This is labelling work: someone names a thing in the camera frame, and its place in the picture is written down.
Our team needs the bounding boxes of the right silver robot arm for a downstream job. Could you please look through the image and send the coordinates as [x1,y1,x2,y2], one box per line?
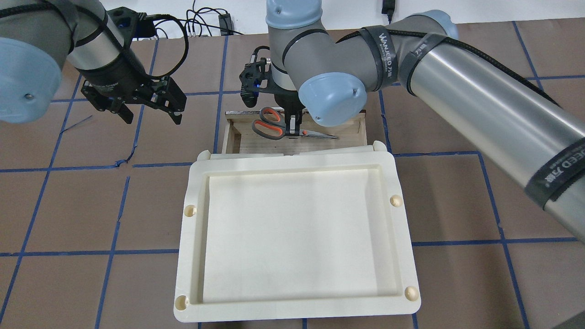
[266,0,585,241]

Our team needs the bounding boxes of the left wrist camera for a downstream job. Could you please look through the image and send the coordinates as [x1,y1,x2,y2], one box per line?
[106,7,155,40]

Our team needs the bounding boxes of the wooden drawer with white handle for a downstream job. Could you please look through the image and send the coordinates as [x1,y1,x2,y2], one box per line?
[221,106,369,156]

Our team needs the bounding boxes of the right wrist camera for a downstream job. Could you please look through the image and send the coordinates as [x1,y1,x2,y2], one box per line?
[239,45,275,108]

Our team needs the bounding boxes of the black power adapter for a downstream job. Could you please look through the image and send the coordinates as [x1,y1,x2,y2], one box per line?
[218,13,233,33]

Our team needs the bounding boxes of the orange grey scissors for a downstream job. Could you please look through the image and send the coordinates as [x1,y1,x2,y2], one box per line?
[251,107,338,140]

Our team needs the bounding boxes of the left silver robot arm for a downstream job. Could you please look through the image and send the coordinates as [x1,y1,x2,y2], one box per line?
[0,0,189,125]

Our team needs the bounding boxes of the cream plastic tray lid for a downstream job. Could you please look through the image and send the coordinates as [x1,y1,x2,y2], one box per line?
[174,141,421,323]

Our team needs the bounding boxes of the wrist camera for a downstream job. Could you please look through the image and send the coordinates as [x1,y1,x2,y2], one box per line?
[106,7,155,40]
[239,45,275,108]

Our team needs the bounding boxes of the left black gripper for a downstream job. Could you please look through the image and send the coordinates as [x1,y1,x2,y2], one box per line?
[80,59,187,125]

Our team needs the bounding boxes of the black power brick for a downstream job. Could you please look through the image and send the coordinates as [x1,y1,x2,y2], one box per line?
[381,0,396,16]

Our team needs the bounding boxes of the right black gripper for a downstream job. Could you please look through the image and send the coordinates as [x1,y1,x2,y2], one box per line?
[274,91,305,137]

